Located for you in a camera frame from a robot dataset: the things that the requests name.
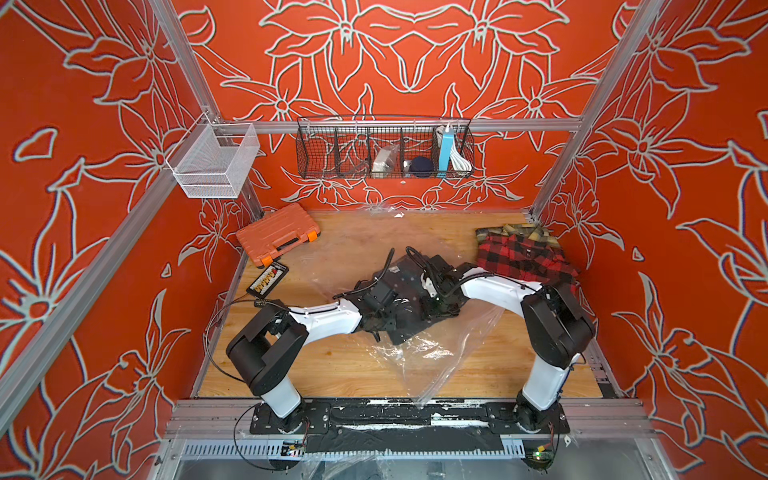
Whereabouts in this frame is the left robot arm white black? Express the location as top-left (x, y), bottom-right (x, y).
top-left (226, 280), bottom-right (407, 422)

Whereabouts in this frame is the white cable duct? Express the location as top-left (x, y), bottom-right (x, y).
top-left (179, 439), bottom-right (526, 461)

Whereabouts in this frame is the red black plaid shirt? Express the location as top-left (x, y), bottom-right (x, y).
top-left (476, 234), bottom-right (578, 284)

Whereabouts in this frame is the white cable bundle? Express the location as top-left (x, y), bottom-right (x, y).
top-left (451, 140), bottom-right (474, 176)

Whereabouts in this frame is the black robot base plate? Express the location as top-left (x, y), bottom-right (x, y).
top-left (249, 397), bottom-right (570, 450)

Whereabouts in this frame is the orange tool case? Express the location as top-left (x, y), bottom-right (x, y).
top-left (236, 203), bottom-right (321, 268)

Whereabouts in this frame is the clear plastic wall bin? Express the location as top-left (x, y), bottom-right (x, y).
top-left (169, 124), bottom-right (261, 201)

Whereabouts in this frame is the clear plastic vacuum bag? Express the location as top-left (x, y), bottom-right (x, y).
top-left (289, 211), bottom-right (507, 400)

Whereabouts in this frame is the olive plaid shirt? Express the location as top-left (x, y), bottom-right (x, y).
top-left (475, 223), bottom-right (560, 248)

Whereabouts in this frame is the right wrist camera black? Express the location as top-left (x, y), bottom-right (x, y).
top-left (422, 255), bottom-right (460, 296)

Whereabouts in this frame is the black screwdriver bit holder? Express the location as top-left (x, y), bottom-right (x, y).
top-left (246, 262), bottom-right (290, 300)

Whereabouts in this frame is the black wire wall basket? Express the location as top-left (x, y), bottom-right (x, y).
top-left (296, 115), bottom-right (476, 180)

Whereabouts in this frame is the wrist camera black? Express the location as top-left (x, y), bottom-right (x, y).
top-left (422, 255), bottom-right (460, 296)
top-left (363, 279), bottom-right (398, 310)

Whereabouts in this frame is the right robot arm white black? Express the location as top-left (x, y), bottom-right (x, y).
top-left (421, 265), bottom-right (595, 433)

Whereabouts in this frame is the dark blue round object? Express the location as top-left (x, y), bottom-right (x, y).
top-left (409, 156), bottom-right (435, 179)

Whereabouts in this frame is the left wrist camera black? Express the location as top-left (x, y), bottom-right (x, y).
top-left (363, 279), bottom-right (398, 310)

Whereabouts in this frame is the light blue box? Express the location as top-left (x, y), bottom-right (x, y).
top-left (436, 130), bottom-right (454, 178)

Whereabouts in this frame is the grey bagged item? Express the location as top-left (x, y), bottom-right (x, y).
top-left (371, 145), bottom-right (399, 179)

